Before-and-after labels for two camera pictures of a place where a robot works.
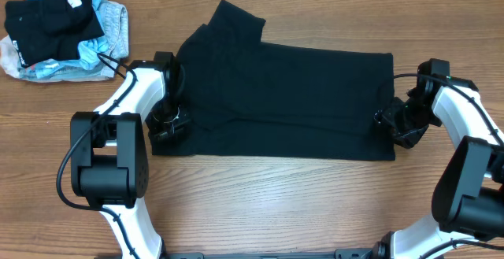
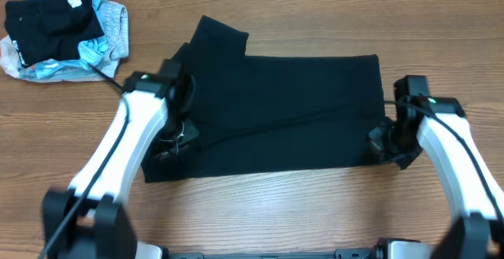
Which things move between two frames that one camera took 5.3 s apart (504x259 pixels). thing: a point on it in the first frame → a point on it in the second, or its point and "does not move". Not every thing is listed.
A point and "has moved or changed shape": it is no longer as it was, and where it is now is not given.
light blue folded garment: (90, 65) does not move
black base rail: (359, 253) does not move
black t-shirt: (248, 98) has moved or changed shape
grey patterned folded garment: (115, 26) does not move
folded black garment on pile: (50, 27) does not move
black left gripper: (169, 124) → (173, 146)
